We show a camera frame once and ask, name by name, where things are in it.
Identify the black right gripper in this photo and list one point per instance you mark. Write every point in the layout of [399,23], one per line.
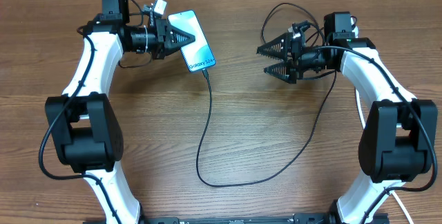
[294,71]

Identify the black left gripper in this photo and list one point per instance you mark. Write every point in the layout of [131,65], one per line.
[164,32]

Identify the dark blue smartphone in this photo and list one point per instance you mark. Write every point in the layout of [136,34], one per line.
[195,50]

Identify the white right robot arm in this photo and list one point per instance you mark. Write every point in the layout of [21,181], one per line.
[396,151]

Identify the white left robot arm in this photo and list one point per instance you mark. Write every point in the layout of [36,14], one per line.
[84,139]

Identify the white charger plug adapter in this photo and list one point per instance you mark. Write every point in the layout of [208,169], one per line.
[355,29]

